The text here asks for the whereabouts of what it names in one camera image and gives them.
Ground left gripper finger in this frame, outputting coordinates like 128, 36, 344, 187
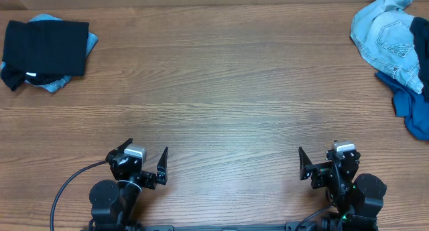
157, 147, 168, 185
115, 138, 133, 152

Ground black t-shirt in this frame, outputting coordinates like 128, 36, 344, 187
410, 17, 429, 102

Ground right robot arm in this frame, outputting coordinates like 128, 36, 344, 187
294, 141, 387, 231

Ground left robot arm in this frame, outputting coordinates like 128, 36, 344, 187
88, 139, 168, 230

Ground dark blue garment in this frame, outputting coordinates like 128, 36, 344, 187
375, 72, 428, 141

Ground folded light blue jeans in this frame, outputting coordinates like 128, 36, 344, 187
1, 14, 98, 93

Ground black garment under stack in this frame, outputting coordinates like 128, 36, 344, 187
1, 65, 63, 91

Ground folded black shirt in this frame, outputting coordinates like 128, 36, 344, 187
2, 20, 89, 76

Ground crumpled light denim jeans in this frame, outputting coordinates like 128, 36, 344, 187
351, 0, 424, 94

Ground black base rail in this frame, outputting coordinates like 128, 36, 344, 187
80, 221, 322, 231

